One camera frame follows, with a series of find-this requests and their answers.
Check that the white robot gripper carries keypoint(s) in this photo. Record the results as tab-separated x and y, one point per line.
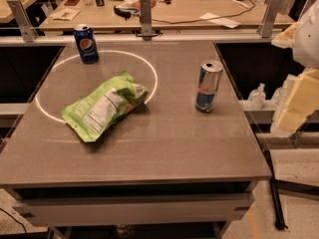
307	39

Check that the green rice chip bag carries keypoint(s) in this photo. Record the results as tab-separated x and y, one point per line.
90	116

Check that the clear sanitizer bottle right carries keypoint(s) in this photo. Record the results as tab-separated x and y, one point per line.
281	94

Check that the clear sanitizer bottle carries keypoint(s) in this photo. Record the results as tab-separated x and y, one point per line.
281	94
256	98

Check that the clear sanitizer bottle left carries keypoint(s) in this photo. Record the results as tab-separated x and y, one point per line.
256	98

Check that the silver blue Red Bull can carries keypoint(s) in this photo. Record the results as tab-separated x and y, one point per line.
209	77

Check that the white paper sheet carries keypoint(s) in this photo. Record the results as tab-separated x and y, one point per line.
220	21

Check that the black floor pole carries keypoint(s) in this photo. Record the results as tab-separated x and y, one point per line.
279	217

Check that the black sunglasses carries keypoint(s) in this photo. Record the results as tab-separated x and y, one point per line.
126	13

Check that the blue Pepsi can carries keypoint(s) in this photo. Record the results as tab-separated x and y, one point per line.
86	44

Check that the brown phone on desk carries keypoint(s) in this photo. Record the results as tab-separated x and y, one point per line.
71	2

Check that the paper card on desk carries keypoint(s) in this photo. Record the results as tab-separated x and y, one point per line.
67	14

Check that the white drawer under table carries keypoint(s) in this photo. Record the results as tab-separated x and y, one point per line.
135	210

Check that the metal bracket right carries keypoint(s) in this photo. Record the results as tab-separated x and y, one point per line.
266	28

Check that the metal bracket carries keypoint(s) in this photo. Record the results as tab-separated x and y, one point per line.
266	28
146	31
27	31

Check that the metal bracket middle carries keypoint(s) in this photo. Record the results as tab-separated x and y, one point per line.
146	31

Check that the metal bracket left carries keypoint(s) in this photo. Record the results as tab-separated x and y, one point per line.
27	31

